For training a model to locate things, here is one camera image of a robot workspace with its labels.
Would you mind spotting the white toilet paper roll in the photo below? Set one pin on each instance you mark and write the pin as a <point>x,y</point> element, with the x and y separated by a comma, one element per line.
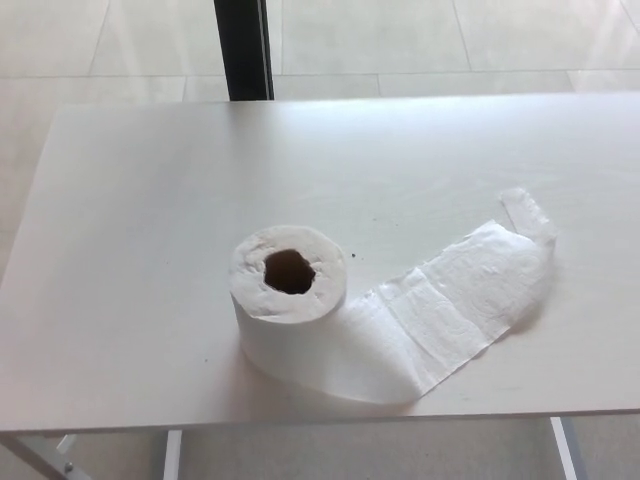
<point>285,340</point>

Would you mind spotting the white table leg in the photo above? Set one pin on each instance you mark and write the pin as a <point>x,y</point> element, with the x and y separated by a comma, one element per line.
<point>564,450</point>
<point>172,457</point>

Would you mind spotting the black vertical post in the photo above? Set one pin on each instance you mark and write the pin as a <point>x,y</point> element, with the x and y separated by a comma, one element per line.
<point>245,50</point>

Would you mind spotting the grey table frame bar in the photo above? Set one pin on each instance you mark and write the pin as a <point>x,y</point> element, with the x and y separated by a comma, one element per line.
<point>25,456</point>

